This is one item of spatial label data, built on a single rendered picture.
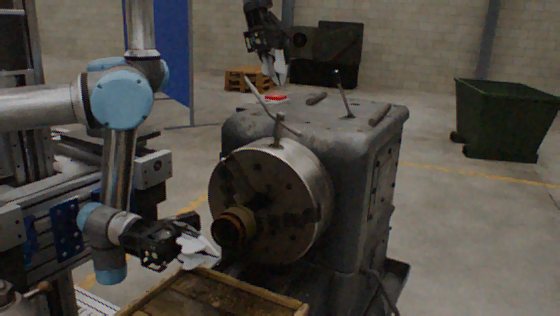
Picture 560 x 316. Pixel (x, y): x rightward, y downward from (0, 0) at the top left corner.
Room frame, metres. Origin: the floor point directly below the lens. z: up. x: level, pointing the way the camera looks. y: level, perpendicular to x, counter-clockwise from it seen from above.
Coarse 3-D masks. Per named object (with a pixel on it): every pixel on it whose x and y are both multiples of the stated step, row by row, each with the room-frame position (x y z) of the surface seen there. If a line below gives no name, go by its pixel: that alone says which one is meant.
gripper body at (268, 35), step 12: (264, 0) 1.10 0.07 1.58; (252, 12) 1.08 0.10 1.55; (264, 12) 1.12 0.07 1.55; (252, 24) 1.09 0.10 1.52; (264, 24) 1.09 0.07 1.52; (252, 36) 1.09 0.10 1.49; (264, 36) 1.06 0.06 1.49; (276, 36) 1.10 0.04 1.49; (264, 48) 1.06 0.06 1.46; (276, 48) 1.12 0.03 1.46
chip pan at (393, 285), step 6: (390, 276) 1.48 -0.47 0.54; (396, 276) 1.48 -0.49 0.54; (402, 276) 1.49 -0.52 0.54; (390, 282) 1.44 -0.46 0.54; (396, 282) 1.44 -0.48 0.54; (402, 282) 1.44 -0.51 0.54; (378, 288) 1.39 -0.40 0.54; (390, 288) 1.40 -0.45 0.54; (396, 288) 1.40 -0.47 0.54; (390, 294) 1.36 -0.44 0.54; (396, 294) 1.36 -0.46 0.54; (372, 300) 1.32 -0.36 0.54; (378, 300) 1.32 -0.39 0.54; (384, 300) 1.32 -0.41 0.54; (378, 306) 1.28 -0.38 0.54; (384, 306) 1.28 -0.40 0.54; (366, 312) 1.24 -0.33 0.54; (372, 312) 1.25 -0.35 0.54; (378, 312) 1.25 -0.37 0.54; (384, 312) 1.25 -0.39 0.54
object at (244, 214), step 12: (228, 216) 0.83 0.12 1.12; (240, 216) 0.83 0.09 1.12; (252, 216) 0.85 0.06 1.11; (216, 228) 0.83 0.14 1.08; (228, 228) 0.87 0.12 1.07; (240, 228) 0.81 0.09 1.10; (252, 228) 0.84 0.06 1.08; (216, 240) 0.82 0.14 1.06; (228, 240) 0.83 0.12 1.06; (240, 240) 0.81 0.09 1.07
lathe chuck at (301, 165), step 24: (264, 144) 0.99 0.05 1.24; (288, 144) 1.01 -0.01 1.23; (216, 168) 1.00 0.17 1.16; (264, 168) 0.94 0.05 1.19; (288, 168) 0.91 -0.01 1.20; (312, 168) 0.96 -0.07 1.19; (216, 192) 1.00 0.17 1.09; (264, 192) 0.94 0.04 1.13; (288, 192) 0.91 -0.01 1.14; (312, 192) 0.89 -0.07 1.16; (216, 216) 1.00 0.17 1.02; (264, 240) 0.94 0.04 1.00; (288, 240) 0.91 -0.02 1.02; (312, 240) 0.88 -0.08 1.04; (264, 264) 0.94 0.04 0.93
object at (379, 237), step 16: (384, 224) 1.33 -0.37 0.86; (368, 240) 1.20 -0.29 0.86; (384, 240) 1.36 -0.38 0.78; (368, 256) 1.21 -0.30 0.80; (384, 256) 1.45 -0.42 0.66; (272, 272) 1.10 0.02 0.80; (288, 272) 1.07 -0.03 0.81; (336, 272) 1.01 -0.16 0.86; (352, 272) 1.01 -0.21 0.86; (384, 272) 1.48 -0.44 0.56; (336, 288) 1.01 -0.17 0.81; (352, 288) 1.07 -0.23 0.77; (368, 288) 1.28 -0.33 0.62; (336, 304) 1.00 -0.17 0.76; (352, 304) 1.09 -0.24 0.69; (368, 304) 1.27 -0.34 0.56
